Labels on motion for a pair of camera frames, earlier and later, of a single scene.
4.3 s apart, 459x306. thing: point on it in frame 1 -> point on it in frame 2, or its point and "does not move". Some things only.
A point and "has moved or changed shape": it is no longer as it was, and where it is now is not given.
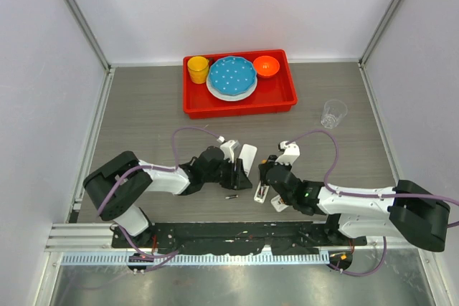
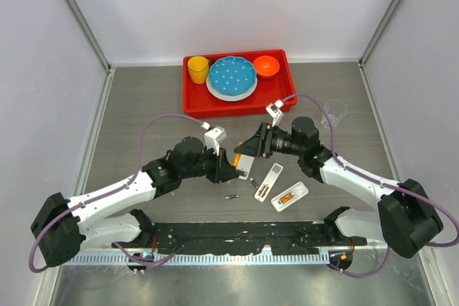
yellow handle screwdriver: [263, 161] has moved or changed shape
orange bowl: [266, 66] does not move
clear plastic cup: [334, 110] does not move
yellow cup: [198, 68] does not move
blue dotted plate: [232, 75] does not move
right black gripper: [263, 168] -> [260, 144]
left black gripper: [237, 179] -> [223, 170]
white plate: [231, 97] does not move
